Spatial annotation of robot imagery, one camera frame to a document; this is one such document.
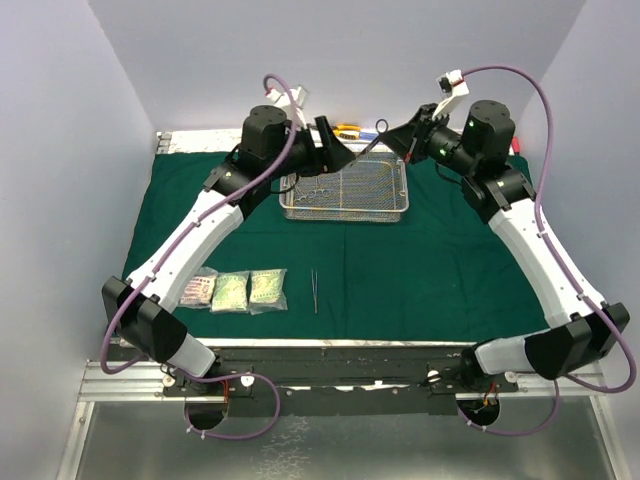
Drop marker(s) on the aluminium extrusion frame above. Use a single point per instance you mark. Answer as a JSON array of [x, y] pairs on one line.
[[150, 440]]

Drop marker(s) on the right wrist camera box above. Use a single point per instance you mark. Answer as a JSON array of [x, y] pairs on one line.
[[454, 88]]

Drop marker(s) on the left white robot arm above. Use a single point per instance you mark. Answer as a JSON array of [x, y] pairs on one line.
[[140, 308]]

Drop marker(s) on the steel surgical scissors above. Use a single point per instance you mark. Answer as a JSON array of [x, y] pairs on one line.
[[381, 127]]

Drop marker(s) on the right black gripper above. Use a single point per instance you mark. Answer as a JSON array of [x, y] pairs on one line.
[[401, 138]]

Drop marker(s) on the steel forceps in tray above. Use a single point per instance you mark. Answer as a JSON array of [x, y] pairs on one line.
[[302, 197]]

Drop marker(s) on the blue red pen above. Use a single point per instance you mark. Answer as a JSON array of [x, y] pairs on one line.
[[367, 136]]

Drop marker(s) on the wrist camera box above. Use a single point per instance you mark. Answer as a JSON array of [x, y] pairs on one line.
[[292, 103], [454, 88]]

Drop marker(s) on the dark green surgical cloth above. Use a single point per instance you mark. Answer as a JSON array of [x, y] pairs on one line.
[[439, 274]]

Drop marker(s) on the yellow handled pliers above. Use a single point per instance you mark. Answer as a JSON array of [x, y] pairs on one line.
[[347, 131]]

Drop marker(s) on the metal mesh instrument tray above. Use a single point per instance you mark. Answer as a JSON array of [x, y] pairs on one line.
[[372, 189]]

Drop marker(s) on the pink instrument packet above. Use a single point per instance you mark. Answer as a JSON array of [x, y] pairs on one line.
[[199, 291]]

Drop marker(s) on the red marker at edge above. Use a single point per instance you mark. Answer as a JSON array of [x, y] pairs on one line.
[[515, 145]]

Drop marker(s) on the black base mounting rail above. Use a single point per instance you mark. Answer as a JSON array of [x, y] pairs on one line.
[[314, 378]]

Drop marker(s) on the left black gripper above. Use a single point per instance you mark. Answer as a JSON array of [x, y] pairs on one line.
[[335, 154]]

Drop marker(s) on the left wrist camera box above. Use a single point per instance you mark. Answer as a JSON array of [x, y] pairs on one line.
[[292, 103]]

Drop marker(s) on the green packet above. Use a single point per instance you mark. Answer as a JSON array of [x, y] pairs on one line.
[[267, 291]]

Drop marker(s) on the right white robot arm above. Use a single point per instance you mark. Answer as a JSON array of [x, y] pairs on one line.
[[581, 324]]

